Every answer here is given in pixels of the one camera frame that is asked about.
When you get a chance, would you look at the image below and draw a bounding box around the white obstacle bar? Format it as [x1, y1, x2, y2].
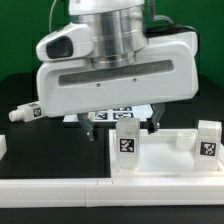
[0, 177, 224, 208]
[0, 135, 7, 160]

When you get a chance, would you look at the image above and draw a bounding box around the white front obstacle bar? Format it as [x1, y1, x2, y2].
[0, 177, 224, 208]

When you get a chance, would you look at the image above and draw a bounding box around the white square table top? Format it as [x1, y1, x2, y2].
[109, 129, 224, 178]

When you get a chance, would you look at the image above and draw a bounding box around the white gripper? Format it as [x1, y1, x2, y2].
[37, 32, 199, 141]

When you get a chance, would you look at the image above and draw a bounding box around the white marker sheet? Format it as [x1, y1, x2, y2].
[62, 103, 155, 123]

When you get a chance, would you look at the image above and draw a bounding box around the white left obstacle bar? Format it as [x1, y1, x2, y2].
[0, 135, 7, 160]

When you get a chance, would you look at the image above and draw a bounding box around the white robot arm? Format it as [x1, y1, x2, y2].
[36, 0, 199, 138]

